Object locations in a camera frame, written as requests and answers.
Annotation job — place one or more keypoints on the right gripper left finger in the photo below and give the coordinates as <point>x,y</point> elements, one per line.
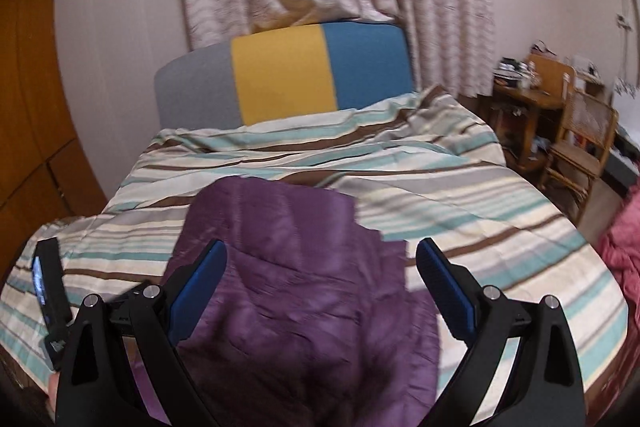
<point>97,386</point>

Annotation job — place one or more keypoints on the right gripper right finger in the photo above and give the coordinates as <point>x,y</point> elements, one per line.
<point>544,387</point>

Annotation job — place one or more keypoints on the purple quilted down jacket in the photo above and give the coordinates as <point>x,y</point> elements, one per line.
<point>312,323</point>

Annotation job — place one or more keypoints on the person's left hand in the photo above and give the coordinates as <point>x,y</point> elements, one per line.
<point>52,393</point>

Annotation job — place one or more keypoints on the orange wooden wardrobe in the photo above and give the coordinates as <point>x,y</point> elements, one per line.
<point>45,174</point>

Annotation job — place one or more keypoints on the striped bed cover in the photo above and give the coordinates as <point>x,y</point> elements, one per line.
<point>418,166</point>

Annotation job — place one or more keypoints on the wooden chair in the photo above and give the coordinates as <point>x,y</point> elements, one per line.
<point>577,158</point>

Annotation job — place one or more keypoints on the wooden desk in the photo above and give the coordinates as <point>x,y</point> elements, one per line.
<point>527,102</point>

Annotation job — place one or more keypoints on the grey yellow blue headboard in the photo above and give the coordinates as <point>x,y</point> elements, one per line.
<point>283,73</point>

